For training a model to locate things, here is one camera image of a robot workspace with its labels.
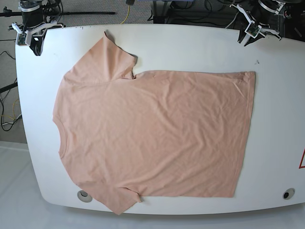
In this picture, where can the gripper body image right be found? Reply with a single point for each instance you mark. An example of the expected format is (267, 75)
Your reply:
(255, 24)

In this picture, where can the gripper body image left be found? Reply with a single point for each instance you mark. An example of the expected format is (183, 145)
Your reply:
(36, 31)

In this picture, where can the peach pink T-shirt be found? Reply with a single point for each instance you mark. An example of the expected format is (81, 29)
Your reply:
(125, 136)

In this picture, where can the black tripod stand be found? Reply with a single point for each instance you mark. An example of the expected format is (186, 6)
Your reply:
(71, 13)

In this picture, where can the left table cable grommet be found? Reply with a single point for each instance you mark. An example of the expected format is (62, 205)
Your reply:
(84, 196)

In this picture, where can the table cable grommet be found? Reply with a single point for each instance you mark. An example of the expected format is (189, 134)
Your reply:
(289, 193)
(84, 196)

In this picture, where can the right table cable grommet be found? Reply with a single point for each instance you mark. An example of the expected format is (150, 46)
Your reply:
(289, 193)

